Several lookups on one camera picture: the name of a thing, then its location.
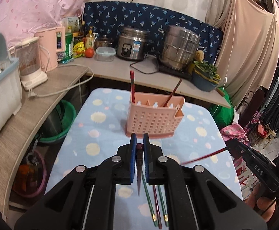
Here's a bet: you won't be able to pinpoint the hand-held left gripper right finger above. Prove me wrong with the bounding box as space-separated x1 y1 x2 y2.
143 133 267 230

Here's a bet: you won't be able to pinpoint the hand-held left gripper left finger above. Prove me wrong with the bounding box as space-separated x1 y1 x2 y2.
14 133 137 230

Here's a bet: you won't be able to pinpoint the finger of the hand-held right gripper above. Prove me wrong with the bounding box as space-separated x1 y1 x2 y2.
226 138 252 161

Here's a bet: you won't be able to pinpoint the pink perforated utensil holder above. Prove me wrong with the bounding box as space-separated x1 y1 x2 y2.
125 95 185 139

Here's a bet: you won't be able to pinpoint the person's right hand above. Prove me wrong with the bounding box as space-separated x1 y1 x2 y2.
247 184 277 222

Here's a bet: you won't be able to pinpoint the pink floral cloth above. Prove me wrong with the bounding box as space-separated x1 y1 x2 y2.
220 123 250 149

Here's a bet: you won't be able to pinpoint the green plastic bag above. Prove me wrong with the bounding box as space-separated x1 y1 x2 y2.
211 93 238 127

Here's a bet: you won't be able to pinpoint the blue planet-print tablecloth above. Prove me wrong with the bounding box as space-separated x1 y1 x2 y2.
45 87 244 230

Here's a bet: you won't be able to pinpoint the dark metal chair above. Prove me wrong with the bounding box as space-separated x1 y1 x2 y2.
240 86 274 135

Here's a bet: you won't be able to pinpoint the blue draining basin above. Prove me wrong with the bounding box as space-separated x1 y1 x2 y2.
192 66 222 92

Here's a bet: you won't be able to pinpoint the green plastic basin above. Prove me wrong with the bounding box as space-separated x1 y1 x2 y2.
35 99 77 144

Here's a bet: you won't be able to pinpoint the leafy green vegetables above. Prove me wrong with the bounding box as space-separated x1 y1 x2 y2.
194 61 218 77

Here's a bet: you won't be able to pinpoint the black induction cooker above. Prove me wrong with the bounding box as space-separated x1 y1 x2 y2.
157 62 194 81

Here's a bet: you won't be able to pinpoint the pink plastic basin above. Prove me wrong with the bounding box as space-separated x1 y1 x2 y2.
12 150 47 198

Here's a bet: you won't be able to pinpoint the beige curtain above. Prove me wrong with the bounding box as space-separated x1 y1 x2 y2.
205 0 279 108

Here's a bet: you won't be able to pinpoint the yellow loofah sponge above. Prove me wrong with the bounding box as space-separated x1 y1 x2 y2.
194 50 205 62

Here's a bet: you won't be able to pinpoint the glass container with blue lid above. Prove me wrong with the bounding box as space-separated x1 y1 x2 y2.
95 47 116 61

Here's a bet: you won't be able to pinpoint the steel rice cooker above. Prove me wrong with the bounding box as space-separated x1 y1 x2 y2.
116 27 149 61

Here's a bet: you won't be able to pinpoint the grey wooden counter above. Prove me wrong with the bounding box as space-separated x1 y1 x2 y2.
0 57 232 221

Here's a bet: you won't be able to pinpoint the steel steamer pot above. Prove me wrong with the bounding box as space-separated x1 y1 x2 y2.
159 25 206 71

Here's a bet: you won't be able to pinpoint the small lidded steel pot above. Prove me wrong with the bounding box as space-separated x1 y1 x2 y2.
95 35 114 49

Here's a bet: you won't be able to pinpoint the yellow snack packet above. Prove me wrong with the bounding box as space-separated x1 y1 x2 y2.
73 41 85 58

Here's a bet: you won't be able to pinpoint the yellow oil bottle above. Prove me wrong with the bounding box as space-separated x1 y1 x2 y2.
85 27 95 49

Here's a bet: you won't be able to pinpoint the green tin can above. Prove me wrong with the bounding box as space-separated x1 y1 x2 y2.
59 32 74 64

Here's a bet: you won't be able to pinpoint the pink electric kettle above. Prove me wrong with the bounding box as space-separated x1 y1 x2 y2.
35 26 66 72

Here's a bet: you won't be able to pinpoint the glass kettle with white base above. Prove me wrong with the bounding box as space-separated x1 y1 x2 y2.
8 37 48 89

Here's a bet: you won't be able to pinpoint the blue floral cloth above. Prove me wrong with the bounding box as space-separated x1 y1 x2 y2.
83 1 224 60

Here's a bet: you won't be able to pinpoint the white dish box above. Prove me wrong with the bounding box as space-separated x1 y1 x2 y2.
0 32 23 156

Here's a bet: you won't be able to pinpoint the white carton box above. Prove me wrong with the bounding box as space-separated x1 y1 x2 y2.
61 16 80 33

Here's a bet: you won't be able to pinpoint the pink printed curtain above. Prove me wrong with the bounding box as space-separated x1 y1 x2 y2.
0 0 121 51

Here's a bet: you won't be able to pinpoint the white cord with switch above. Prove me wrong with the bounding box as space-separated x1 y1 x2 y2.
222 0 237 87

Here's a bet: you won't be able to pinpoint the black power cord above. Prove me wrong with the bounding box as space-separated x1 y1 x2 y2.
130 57 159 73

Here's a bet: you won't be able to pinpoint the white power cord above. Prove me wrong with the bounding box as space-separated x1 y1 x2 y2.
28 63 94 99

